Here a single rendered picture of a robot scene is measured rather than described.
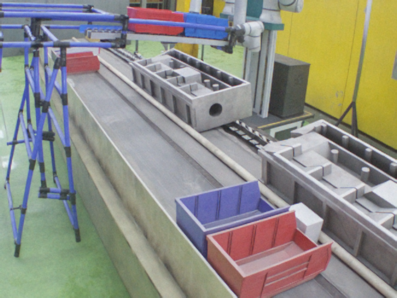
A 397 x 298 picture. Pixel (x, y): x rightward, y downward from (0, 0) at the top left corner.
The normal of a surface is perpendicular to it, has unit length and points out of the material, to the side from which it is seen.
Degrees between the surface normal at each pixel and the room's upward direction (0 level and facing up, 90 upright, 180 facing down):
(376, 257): 100
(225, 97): 90
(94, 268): 0
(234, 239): 88
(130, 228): 0
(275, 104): 90
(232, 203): 88
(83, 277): 0
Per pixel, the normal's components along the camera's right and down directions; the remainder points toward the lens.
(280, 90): -0.79, 0.22
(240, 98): 0.47, 0.42
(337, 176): -0.08, -0.86
